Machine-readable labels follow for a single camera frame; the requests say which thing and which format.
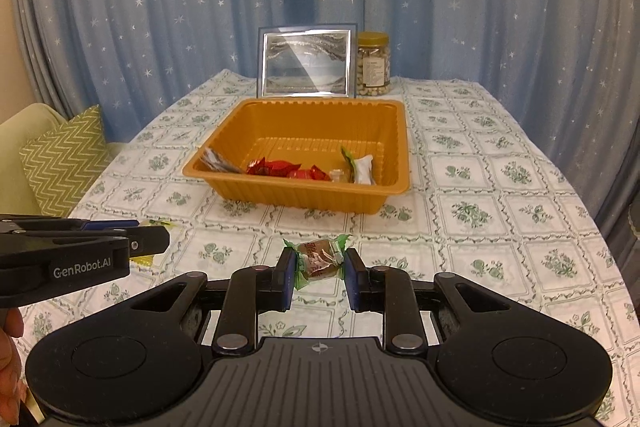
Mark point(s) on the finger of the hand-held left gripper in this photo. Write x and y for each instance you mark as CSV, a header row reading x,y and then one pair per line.
x,y
110,225
150,241

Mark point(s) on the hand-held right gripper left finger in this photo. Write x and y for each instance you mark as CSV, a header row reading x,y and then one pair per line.
x,y
288,279

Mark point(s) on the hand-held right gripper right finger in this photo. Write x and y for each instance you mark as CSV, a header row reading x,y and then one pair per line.
x,y
352,282

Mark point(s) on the yellow green snack packet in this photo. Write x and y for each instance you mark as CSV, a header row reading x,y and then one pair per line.
x,y
161,223

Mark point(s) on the green brown candy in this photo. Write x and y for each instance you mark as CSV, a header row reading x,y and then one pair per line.
x,y
317,259

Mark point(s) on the red flared snack packet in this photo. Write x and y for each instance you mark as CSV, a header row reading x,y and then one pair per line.
x,y
307,173

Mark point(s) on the red foil candy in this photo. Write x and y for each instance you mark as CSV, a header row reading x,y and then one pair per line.
x,y
277,168

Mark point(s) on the white snack packet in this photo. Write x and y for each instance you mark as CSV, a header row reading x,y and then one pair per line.
x,y
363,169

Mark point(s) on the orange plastic tray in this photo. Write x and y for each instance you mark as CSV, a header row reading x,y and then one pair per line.
x,y
300,127

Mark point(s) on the person's left hand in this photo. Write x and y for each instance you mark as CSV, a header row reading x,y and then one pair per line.
x,y
9,357

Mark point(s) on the green zigzag cushion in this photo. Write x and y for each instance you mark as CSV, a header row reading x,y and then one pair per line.
x,y
65,162

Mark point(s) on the silver snack packet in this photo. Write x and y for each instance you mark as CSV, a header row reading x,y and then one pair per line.
x,y
217,162

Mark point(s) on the small clear wrapped candy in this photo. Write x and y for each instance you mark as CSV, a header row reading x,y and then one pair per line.
x,y
338,175

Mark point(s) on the green armchair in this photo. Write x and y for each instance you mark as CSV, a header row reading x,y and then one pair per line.
x,y
20,132

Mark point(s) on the floral tablecloth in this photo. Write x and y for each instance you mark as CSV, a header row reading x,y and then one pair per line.
x,y
490,207

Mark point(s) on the yellow lid nut jar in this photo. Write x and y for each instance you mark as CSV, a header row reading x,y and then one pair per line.
x,y
372,67

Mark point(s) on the blue star curtain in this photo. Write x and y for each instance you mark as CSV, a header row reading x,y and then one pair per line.
x,y
150,7

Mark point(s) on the grey round object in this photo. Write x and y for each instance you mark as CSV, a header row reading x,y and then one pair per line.
x,y
634,222

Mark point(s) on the silver picture frame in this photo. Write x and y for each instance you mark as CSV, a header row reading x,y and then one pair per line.
x,y
306,62

